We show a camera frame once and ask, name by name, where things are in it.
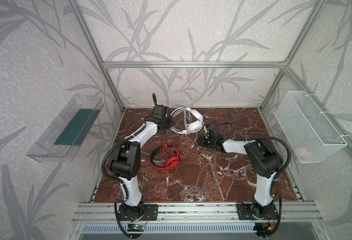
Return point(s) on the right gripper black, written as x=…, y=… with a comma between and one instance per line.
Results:
x=207, y=141

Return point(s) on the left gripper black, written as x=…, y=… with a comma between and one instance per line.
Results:
x=166, y=120

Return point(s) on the white headphones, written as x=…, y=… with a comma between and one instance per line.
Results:
x=193, y=120

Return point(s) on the red black headphones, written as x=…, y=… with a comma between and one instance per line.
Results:
x=170, y=157

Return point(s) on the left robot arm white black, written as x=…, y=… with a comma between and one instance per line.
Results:
x=122, y=162

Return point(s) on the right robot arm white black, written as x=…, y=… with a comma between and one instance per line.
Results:
x=264, y=159

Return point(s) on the pink object in basket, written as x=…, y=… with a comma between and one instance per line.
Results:
x=302, y=152

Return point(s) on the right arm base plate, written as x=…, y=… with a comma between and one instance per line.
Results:
x=255, y=211

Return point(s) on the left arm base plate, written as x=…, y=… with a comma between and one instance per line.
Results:
x=142, y=211

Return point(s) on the white wire mesh basket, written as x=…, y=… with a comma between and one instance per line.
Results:
x=306, y=125

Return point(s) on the clear plastic wall tray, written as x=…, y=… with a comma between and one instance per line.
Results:
x=63, y=138

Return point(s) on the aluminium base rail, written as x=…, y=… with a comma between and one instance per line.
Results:
x=198, y=212

